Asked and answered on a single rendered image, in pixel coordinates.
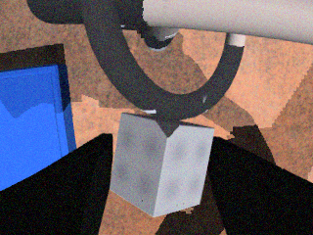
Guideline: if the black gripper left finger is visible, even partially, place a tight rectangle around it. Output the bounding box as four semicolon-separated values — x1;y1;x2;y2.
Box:
0;133;113;235

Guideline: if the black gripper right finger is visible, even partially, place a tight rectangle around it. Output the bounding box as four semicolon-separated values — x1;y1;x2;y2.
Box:
207;136;313;235

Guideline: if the grey cylindrical bar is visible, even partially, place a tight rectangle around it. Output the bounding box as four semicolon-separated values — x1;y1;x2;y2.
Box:
26;0;313;51

